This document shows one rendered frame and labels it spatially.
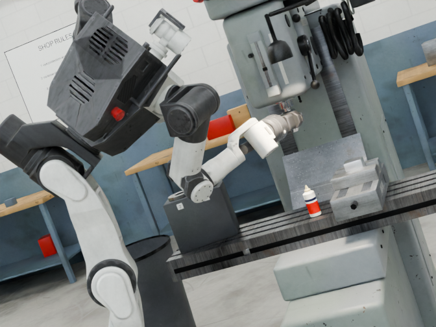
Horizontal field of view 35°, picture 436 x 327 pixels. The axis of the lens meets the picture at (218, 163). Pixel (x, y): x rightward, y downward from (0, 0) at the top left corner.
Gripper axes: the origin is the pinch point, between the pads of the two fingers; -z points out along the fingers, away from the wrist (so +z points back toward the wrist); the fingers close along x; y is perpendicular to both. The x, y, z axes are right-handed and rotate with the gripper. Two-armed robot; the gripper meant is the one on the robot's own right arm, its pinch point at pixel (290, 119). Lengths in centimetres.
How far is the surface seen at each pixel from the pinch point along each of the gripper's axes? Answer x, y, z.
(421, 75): 69, 34, -333
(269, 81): -4.2, -14.9, 12.4
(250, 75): 3.1, -18.6, 10.7
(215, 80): 270, -15, -352
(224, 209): 30.5, 23.3, 12.5
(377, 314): -26, 57, 35
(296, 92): -8.8, -8.5, 6.2
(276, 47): -16.0, -24.2, 22.4
